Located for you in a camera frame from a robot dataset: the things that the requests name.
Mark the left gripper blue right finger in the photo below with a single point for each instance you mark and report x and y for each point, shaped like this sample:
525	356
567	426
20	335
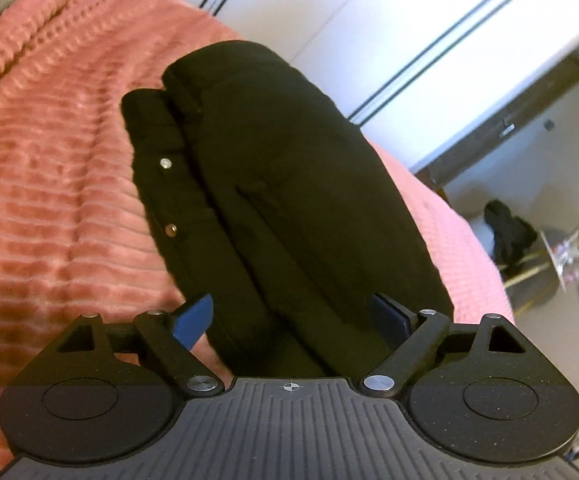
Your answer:
412	337

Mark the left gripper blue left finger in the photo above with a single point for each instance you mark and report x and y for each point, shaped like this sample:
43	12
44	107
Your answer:
165	343

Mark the black pants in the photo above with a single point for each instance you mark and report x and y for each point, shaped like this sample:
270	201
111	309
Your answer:
260	193

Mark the black clothes pile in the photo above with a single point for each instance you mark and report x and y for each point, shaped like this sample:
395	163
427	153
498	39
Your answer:
513	235

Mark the pink ribbed bed blanket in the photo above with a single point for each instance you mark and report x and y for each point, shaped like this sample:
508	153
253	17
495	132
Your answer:
74	236

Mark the dark wooden door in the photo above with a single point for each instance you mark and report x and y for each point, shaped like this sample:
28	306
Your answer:
502	125

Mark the white wardrobe with black stripes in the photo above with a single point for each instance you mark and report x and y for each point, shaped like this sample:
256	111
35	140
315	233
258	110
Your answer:
415	75

